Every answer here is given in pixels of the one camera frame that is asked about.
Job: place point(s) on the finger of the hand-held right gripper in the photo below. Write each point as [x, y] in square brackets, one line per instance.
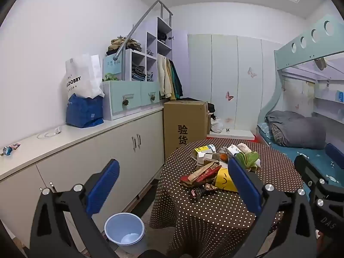
[334, 153]
[306, 169]

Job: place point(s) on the green plant decoration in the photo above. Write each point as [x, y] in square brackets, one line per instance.
[110, 77]

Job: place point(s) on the small candy wrapper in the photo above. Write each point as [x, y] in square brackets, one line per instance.
[10, 149]

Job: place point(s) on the white paper shopping bag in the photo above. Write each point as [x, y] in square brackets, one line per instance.
[83, 78]

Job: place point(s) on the pile of folded clothes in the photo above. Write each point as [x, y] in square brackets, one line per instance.
[121, 44]

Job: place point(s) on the red patterned wrapper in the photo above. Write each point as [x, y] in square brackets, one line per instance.
[204, 176]

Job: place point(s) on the grey metal handrail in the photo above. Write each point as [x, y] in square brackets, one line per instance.
[139, 22]

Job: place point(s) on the folded dark clothes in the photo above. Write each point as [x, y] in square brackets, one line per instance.
[162, 36]

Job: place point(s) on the blue plastic waste bin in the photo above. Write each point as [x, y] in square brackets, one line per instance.
[115, 220]

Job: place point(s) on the folded jeans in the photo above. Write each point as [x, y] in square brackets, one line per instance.
[139, 74]

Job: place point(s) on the white plastic bag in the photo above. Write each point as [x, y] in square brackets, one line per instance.
[217, 125]

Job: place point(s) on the white low cabinet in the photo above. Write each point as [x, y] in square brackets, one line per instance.
[80, 161]

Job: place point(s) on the yellow paper box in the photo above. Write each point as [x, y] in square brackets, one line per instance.
[223, 181]

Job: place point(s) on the white wardrobe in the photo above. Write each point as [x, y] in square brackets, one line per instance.
[223, 67]

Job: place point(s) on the yellow and white small box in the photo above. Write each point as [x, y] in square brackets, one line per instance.
[204, 149]

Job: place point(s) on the lilac bed wall shelf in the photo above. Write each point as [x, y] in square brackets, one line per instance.
[328, 94]

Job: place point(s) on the pinecone ornament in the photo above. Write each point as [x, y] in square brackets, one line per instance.
[153, 97]
[125, 102]

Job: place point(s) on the tan cardboard piece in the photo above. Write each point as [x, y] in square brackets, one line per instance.
[212, 158]

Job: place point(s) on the white box with blue print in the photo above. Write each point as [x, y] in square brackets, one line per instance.
[233, 150]

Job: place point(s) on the lilac closet door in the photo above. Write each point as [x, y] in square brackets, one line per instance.
[179, 59]

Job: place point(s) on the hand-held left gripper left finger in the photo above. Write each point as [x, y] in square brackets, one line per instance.
[103, 185]

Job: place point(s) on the black clothes heap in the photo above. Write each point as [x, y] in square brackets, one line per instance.
[211, 108]

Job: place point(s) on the hanging cream jacket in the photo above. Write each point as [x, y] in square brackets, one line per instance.
[162, 75]

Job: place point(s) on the faded butterfly sticker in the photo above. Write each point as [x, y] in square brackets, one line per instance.
[229, 119]

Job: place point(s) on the mint drawer shelf unit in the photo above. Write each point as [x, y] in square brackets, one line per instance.
[126, 96]

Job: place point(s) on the hanging dark jacket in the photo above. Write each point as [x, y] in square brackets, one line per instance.
[180, 88]

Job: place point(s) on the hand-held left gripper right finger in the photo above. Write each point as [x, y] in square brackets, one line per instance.
[243, 188]

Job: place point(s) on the dark candy wrapper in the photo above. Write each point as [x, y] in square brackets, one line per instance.
[199, 192]

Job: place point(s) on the hanging yellow garment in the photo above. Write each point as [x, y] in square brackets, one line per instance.
[172, 91]

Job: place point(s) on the grey quilt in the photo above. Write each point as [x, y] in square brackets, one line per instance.
[301, 131]

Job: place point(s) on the pink butterfly sticker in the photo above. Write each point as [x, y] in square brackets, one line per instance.
[229, 96]

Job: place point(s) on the beige paper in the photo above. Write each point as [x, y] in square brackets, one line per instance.
[245, 147]

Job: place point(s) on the teal storage box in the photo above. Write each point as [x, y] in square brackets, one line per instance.
[113, 64]

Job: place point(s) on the teal bunk bed frame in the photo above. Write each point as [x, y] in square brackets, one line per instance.
[309, 51]

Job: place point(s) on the white wooden step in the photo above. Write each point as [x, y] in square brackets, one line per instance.
[236, 134]

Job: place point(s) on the brown polka-dot tablecloth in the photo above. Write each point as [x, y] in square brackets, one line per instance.
[188, 207]

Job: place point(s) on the pale butterfly sticker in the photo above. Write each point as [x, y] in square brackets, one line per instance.
[251, 72]

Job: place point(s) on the orange peel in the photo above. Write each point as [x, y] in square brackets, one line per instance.
[224, 157]

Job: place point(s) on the hanging green garment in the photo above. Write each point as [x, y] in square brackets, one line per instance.
[176, 80]

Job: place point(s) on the plaid grey blanket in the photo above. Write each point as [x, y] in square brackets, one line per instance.
[276, 134]

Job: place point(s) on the tall cardboard box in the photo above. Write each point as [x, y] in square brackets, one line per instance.
[185, 121]

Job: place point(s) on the blue bag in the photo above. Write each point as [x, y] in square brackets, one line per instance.
[83, 111]

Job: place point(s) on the red floor mat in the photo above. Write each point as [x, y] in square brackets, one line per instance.
[254, 139]

